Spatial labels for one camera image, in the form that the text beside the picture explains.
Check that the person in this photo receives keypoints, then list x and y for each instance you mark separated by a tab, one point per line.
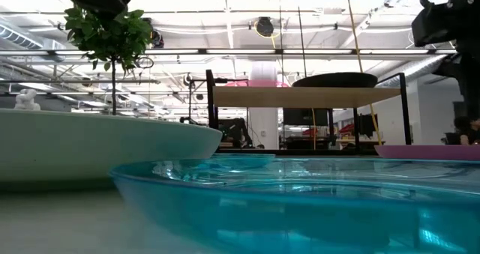
467	130

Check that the turquoise transparent plate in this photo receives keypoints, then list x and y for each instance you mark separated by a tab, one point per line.
243	160
300	213

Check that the white figurine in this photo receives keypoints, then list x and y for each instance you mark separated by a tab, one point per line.
27	99

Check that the purple plastic plate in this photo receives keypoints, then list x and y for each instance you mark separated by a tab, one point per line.
427	153

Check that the green potted plant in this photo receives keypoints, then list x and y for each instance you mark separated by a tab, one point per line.
108	36

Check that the pink transparent plate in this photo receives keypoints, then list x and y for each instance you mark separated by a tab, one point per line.
258	84

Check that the black frying pan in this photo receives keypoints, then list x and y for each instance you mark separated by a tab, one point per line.
335	80

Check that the wooden shelf with black frame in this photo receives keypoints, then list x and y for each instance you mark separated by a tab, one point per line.
300	96

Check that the white pillar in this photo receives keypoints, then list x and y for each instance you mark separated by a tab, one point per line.
264	126

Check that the black monitor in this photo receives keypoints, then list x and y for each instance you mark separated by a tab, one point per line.
304	117

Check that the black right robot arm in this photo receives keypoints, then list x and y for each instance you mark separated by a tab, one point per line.
468	81

